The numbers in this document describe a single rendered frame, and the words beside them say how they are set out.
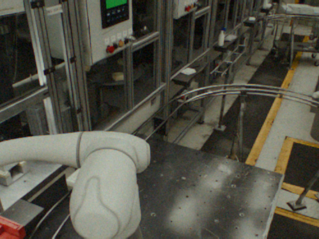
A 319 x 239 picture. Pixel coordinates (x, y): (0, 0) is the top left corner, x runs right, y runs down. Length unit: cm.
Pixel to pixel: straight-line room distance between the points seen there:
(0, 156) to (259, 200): 144
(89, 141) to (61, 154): 8
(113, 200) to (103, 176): 6
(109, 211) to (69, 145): 27
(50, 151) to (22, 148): 7
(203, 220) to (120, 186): 112
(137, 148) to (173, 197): 107
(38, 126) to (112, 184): 121
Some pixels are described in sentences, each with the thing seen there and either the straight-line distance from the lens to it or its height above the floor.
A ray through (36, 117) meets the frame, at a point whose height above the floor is 111.
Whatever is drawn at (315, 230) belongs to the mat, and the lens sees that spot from 293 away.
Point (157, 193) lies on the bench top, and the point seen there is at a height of 68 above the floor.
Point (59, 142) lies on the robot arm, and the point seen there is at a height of 148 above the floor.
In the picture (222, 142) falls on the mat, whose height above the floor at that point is 1.
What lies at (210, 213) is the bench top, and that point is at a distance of 183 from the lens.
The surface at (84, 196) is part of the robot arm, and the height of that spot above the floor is 149.
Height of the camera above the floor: 195
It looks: 35 degrees down
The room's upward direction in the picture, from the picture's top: 3 degrees clockwise
